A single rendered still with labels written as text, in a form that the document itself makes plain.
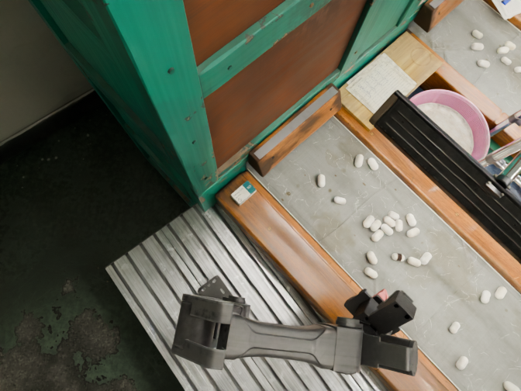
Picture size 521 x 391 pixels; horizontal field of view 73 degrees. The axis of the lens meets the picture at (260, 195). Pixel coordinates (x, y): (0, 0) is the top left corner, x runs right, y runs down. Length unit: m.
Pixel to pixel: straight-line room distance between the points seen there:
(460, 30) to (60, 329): 1.92
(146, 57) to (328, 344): 0.48
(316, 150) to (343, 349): 0.58
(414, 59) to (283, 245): 0.69
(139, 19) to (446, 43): 1.12
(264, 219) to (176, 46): 0.60
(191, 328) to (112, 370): 1.21
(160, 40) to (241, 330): 0.39
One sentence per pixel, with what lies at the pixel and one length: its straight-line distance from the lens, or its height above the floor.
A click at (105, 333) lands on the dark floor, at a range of 1.77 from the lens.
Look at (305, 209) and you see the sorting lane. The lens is 0.96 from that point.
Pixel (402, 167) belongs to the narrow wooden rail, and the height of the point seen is 0.76.
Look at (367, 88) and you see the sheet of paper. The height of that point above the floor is 0.78.
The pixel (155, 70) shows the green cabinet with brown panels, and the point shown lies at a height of 1.33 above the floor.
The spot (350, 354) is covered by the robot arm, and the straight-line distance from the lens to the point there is 0.64.
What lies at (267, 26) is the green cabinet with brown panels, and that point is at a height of 1.26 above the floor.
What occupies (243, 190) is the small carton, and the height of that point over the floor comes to 0.78.
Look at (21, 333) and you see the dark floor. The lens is 1.92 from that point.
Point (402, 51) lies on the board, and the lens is 1.21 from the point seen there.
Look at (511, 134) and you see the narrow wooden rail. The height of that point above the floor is 0.76.
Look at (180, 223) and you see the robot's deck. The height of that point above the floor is 0.67.
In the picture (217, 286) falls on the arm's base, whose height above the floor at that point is 0.68.
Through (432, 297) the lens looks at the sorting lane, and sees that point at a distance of 1.05.
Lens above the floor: 1.66
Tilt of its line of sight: 75 degrees down
